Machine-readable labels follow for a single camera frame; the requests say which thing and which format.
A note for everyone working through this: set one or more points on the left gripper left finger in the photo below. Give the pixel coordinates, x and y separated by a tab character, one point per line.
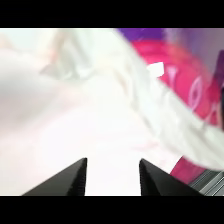
68	183

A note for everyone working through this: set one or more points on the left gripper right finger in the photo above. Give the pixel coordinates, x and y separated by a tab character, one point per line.
156	185

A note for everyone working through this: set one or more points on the white shirt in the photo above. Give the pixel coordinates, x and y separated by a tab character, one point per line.
100	110

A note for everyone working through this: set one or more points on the silver frame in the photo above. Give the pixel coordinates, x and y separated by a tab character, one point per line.
210	183

